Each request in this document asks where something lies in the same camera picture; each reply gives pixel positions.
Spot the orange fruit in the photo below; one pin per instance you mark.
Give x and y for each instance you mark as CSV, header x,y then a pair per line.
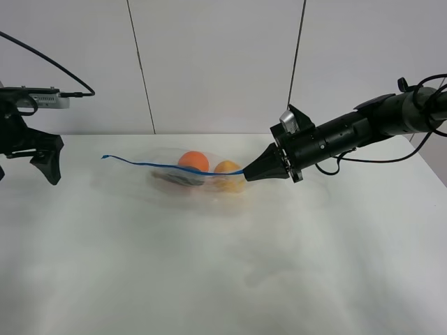
x,y
196,160

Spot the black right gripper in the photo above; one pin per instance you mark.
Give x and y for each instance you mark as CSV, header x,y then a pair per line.
x,y
309,146

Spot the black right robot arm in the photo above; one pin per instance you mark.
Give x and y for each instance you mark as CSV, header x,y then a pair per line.
x,y
422,110

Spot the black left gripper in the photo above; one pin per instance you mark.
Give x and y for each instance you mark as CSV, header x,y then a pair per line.
x,y
19,141

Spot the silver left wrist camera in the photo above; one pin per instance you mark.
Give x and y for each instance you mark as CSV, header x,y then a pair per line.
x,y
48,98

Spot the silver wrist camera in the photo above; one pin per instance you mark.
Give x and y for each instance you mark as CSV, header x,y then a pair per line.
x,y
289,122
48,98

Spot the clear zip bag blue seal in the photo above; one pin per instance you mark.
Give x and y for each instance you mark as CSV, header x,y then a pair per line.
x,y
131,176

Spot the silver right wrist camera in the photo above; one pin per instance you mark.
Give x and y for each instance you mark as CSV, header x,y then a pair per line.
x,y
289,122

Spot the purple eggplant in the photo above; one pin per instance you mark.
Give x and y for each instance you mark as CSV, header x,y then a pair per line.
x,y
180,178

